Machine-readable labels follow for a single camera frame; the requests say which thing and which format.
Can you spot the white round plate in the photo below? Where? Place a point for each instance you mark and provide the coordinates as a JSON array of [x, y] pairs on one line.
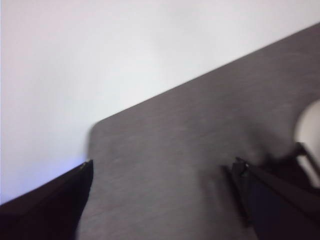
[[310, 130]]

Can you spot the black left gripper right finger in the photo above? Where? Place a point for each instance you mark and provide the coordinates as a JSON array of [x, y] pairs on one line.
[[280, 212]]

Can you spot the black plate rack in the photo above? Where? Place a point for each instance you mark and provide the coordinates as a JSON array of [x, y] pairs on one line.
[[290, 162]]

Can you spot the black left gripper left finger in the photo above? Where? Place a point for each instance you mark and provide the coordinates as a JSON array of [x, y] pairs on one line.
[[50, 212]]

